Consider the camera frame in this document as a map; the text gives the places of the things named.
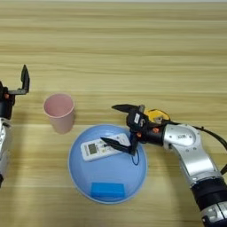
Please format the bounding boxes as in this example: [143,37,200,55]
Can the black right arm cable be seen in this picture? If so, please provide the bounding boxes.
[193,125,227,176]

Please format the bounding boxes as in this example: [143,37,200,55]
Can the thin black strap loop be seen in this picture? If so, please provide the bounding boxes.
[130,147,140,167]

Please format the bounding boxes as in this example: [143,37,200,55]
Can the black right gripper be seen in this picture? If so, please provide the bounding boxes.
[100,104,167,156]

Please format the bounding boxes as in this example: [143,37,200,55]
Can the right gripper small black box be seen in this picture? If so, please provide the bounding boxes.
[126,107,149,131]

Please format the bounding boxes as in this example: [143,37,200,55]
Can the pink plastic cup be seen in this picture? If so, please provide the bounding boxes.
[43,93,75,135]

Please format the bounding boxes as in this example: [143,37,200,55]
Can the yellow black tape measure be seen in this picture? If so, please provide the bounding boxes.
[144,108,171,125]

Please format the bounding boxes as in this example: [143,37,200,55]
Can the white remote control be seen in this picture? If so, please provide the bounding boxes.
[80,132,131,162]

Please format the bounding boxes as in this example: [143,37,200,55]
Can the light blue round plate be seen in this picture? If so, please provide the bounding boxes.
[67,123,149,206]

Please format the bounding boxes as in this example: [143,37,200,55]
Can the blue rectangular block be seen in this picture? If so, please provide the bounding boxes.
[90,182,126,199]

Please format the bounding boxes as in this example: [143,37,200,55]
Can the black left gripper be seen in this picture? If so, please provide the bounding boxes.
[0,65,30,121]

